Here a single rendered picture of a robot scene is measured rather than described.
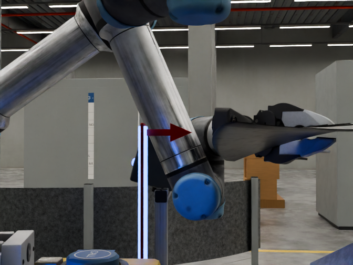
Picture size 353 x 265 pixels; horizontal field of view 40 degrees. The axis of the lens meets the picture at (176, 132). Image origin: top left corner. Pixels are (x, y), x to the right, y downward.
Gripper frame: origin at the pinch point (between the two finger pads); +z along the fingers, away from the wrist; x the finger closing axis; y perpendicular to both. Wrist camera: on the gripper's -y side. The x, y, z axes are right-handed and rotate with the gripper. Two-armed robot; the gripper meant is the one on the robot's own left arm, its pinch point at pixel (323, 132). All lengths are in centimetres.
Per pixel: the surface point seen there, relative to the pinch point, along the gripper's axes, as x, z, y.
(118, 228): 38, -165, 60
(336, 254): 15.9, 4.4, -1.5
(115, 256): 14.0, 11.2, -37.3
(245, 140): 2.4, -2.8, -12.1
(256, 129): 1.7, 4.4, -17.2
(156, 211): 17, -52, 7
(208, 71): -95, -341, 241
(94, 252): 14.0, 9.4, -38.1
